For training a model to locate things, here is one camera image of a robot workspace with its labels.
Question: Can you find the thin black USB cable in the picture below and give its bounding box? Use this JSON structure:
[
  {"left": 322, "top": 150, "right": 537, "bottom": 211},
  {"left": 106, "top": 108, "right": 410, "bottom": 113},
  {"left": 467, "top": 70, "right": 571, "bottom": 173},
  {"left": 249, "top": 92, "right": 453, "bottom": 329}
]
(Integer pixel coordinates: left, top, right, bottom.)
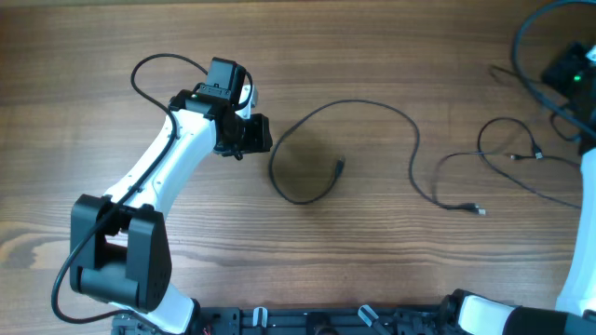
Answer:
[{"left": 487, "top": 63, "right": 578, "bottom": 113}]

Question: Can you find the thin black split cable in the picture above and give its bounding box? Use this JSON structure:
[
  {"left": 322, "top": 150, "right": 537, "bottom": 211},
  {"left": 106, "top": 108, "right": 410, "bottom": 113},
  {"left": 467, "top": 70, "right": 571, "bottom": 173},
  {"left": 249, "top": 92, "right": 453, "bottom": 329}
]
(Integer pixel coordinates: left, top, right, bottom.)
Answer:
[{"left": 429, "top": 115, "right": 583, "bottom": 210}]

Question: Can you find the thick black USB cable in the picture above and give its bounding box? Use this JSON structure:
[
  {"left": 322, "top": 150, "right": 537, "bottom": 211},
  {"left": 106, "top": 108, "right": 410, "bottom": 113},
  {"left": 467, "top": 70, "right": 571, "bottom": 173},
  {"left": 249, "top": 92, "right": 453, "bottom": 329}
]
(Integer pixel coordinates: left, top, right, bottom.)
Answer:
[{"left": 267, "top": 98, "right": 487, "bottom": 217}]

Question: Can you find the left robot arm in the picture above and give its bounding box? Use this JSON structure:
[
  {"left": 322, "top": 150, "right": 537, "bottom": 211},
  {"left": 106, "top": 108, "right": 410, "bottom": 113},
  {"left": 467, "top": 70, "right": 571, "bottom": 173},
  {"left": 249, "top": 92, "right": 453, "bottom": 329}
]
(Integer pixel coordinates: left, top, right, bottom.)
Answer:
[{"left": 50, "top": 58, "right": 272, "bottom": 334}]

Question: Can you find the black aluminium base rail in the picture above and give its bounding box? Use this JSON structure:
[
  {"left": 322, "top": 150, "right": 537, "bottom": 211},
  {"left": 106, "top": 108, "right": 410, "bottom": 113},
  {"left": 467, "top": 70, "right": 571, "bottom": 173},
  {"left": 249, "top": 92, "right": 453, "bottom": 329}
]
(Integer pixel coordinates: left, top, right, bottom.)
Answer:
[{"left": 111, "top": 303, "right": 467, "bottom": 335}]

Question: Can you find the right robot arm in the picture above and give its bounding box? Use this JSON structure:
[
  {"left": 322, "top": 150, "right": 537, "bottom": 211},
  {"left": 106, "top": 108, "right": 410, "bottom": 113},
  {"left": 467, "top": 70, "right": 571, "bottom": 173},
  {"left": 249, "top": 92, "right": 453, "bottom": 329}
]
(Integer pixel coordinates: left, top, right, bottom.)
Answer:
[{"left": 437, "top": 43, "right": 595, "bottom": 334}]

